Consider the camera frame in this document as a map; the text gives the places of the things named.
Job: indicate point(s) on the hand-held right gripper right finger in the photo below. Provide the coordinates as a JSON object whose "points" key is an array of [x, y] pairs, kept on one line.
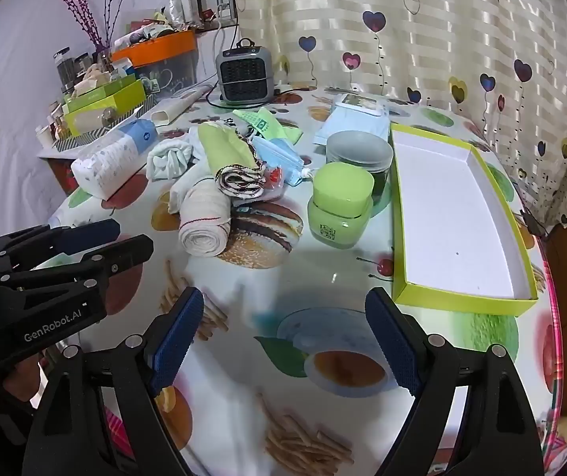
{"points": [[395, 342]]}

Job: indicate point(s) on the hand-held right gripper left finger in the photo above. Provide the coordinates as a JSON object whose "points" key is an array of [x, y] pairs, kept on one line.
{"points": [[174, 342]]}

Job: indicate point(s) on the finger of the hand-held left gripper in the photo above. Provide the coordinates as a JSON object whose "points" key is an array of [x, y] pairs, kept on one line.
{"points": [[90, 233], [125, 250]]}

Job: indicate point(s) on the white fluffy towel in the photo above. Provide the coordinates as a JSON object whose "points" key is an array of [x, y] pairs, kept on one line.
{"points": [[182, 193]]}

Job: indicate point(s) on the cream striped towel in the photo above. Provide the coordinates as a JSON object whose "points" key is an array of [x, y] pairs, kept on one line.
{"points": [[204, 223]]}

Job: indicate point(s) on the white cloth bundle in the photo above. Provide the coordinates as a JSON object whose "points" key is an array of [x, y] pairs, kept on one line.
{"points": [[169, 158]]}

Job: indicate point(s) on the shallow lime green box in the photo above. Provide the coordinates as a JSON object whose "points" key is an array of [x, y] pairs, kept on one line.
{"points": [[452, 218]]}

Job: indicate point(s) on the green patterned towel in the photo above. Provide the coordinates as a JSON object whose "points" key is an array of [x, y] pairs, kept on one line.
{"points": [[224, 148]]}

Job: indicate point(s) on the clear snack packet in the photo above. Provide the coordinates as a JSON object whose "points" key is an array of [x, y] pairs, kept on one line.
{"points": [[271, 181]]}

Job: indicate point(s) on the blue face mask pack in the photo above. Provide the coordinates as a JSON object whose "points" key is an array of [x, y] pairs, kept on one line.
{"points": [[278, 153]]}

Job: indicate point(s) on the light green cloth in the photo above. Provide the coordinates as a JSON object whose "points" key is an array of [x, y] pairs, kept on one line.
{"points": [[273, 129]]}

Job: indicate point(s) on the person's left hand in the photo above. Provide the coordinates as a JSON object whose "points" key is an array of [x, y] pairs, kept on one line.
{"points": [[11, 382]]}

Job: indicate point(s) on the zigzag patterned tray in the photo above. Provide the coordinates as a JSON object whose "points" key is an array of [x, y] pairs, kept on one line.
{"points": [[80, 140]]}

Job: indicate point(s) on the food printed tablecloth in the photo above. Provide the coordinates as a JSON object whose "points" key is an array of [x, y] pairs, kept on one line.
{"points": [[313, 277]]}

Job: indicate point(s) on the green gift boxes stack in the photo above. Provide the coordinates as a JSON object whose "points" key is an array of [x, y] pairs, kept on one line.
{"points": [[105, 101]]}

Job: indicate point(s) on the lime green cosmetic jar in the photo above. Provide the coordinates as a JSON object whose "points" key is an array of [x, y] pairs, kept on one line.
{"points": [[340, 203]]}

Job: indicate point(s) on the white paper roll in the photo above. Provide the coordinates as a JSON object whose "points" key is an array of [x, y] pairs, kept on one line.
{"points": [[179, 104]]}

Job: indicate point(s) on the glass jar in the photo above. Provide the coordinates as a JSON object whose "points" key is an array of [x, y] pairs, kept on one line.
{"points": [[64, 72], [83, 64]]}

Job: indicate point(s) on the clear storage box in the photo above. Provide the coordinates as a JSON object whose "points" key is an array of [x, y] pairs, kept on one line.
{"points": [[174, 77]]}

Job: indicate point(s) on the orange storage bin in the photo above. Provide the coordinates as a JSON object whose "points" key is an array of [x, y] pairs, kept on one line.
{"points": [[159, 49]]}

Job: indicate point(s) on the grey round lidded container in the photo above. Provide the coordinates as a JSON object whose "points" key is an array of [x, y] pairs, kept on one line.
{"points": [[360, 148]]}

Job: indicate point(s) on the grey space heater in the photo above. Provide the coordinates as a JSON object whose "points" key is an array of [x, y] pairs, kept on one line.
{"points": [[244, 74]]}

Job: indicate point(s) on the purple dried branches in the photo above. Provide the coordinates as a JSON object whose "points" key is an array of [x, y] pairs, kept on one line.
{"points": [[85, 15]]}

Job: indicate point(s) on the wet wipes pack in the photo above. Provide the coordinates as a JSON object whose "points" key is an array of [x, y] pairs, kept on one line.
{"points": [[358, 124]]}

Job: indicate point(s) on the heart printed curtain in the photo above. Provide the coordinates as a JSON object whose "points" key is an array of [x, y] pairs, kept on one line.
{"points": [[412, 59]]}

